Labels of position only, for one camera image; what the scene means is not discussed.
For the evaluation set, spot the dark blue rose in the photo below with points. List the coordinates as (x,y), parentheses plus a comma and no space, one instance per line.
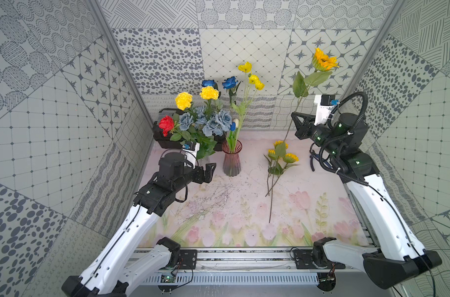
(230,83)
(208,83)

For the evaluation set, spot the pink glass vase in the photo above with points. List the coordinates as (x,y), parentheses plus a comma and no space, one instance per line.
(232,162)

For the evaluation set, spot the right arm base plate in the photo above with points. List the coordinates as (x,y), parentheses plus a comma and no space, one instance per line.
(305,259)

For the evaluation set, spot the yellow carnation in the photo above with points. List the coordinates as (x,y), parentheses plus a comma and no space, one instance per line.
(209,93)
(184,101)

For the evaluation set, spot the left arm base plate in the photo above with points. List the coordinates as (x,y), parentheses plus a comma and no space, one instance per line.
(184,259)

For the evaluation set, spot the blue tulip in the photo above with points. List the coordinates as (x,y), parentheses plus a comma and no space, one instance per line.
(232,137)

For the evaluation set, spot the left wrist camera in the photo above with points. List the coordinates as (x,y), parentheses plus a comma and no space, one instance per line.
(190,150)

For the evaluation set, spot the left yellow carnation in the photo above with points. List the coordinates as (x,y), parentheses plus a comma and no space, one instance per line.
(184,101)

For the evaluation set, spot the right dark blue rose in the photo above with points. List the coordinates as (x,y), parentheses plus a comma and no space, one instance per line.
(230,83)

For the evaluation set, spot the yellow poppy flower stem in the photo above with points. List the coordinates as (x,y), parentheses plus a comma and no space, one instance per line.
(252,84)

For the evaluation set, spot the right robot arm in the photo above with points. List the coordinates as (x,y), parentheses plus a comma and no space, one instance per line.
(336,131)

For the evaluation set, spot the left dark blue rose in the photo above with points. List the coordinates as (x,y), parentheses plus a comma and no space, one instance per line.
(208,83)

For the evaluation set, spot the clear glass vase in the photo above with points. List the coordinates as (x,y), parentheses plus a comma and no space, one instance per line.
(204,161)

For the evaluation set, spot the double sunflower stem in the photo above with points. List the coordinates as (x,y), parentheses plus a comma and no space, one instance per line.
(323,66)

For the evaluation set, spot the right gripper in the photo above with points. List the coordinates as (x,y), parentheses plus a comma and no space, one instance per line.
(304,127)

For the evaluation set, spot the right yellow carnation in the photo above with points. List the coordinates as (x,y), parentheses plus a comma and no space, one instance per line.
(209,93)

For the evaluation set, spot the aluminium rail frame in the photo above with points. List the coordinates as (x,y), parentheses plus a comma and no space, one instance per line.
(245,266)

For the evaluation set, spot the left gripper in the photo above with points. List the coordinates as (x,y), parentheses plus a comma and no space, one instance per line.
(200,174)

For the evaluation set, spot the grey blue rose bouquet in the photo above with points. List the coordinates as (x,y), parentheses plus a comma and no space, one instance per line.
(199,126)

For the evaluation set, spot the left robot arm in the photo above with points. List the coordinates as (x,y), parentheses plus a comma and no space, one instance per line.
(109,275)

